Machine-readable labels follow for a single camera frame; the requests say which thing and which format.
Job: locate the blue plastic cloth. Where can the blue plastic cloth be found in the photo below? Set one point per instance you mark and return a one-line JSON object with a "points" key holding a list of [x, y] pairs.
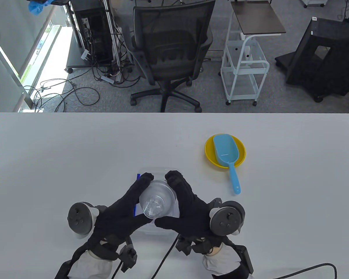
{"points": [[36, 6]]}

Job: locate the clear plastic shaker cup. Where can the clear plastic shaker cup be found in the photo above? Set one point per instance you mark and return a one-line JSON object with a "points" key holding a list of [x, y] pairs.
{"points": [[161, 184]]}

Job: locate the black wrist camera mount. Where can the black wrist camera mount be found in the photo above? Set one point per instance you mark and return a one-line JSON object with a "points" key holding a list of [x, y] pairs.
{"points": [[189, 247], [129, 255]]}

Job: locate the person's right forearm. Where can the person's right forearm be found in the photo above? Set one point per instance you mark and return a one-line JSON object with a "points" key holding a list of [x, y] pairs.
{"points": [[221, 261]]}

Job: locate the grey wheeled platform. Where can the grey wheeled platform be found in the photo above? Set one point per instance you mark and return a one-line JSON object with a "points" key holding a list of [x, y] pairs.
{"points": [[75, 55]]}

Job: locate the black armband battery pack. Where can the black armband battery pack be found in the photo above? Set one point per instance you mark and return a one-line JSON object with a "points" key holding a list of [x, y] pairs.
{"points": [[62, 271], [245, 258]]}

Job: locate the white cart with brown top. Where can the white cart with brown top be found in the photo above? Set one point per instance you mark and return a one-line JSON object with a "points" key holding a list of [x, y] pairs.
{"points": [[260, 17]]}

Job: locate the light blue plastic scoop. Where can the light blue plastic scoop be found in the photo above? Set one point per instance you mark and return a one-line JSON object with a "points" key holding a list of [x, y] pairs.
{"points": [[225, 148]]}

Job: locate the clear domed shaker lid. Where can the clear domed shaker lid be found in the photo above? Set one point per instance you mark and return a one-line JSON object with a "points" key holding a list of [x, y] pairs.
{"points": [[154, 206]]}

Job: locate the black computer tower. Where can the black computer tower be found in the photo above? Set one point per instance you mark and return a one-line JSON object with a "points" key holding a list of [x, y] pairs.
{"points": [[94, 29]]}

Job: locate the yellow plastic bowl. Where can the yellow plastic bowl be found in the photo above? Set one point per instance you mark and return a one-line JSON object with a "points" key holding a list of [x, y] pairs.
{"points": [[240, 151]]}

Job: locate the clear container with blue clips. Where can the clear container with blue clips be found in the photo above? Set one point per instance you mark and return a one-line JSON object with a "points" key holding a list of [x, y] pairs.
{"points": [[145, 229]]}

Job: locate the black mesh office chair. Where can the black mesh office chair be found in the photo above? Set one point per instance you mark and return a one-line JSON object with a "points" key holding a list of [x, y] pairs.
{"points": [[171, 37]]}

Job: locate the black rolling stand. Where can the black rolling stand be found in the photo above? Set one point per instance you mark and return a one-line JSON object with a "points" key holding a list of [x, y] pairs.
{"points": [[343, 37]]}

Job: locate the white power adapter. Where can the white power adapter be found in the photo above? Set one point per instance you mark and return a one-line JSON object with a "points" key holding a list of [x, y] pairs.
{"points": [[107, 80]]}

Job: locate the silver aluminium frame post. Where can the silver aluminium frame post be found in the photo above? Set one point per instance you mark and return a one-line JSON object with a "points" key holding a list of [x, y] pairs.
{"points": [[112, 35]]}

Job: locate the black and white controller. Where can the black and white controller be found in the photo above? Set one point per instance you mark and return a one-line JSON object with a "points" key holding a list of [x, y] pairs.
{"points": [[80, 218], [225, 221]]}

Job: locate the small white cart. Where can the small white cart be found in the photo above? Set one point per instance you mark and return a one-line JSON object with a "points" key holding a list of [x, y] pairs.
{"points": [[314, 2]]}

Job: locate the person's left forearm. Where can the person's left forearm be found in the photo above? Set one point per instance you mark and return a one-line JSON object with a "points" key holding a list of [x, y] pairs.
{"points": [[90, 266]]}

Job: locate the person's left hand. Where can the person's left hand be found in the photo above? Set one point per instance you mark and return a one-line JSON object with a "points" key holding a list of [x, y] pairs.
{"points": [[116, 218]]}

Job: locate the person's right hand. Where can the person's right hand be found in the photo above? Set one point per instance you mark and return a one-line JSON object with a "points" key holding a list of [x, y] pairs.
{"points": [[192, 215]]}

